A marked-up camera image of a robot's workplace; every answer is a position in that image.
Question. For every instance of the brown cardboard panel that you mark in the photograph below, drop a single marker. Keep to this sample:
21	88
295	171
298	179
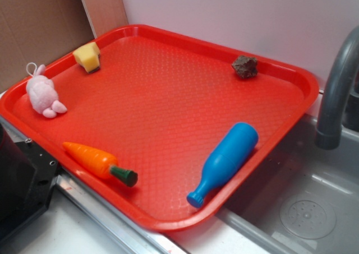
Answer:
39	31

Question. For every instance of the grey plastic sink basin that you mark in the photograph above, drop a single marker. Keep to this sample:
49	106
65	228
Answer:
301	199

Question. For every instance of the red plastic tray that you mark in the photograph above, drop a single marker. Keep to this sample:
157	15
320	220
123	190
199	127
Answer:
160	103

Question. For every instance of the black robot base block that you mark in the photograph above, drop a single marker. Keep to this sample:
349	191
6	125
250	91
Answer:
28	175

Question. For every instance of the blue plastic bottle toy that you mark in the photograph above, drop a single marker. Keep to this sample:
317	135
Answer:
224	161

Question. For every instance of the orange plastic carrot toy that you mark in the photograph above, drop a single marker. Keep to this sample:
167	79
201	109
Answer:
100	163

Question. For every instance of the pink plush bunny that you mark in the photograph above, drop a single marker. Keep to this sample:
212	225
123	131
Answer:
43	97

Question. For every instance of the yellow cheese wedge toy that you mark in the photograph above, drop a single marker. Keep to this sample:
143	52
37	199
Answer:
87	56

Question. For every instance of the brown rock-like toy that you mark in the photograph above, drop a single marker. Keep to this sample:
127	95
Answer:
245	67

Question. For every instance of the grey toy faucet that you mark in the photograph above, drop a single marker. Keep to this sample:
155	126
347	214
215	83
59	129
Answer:
339	105

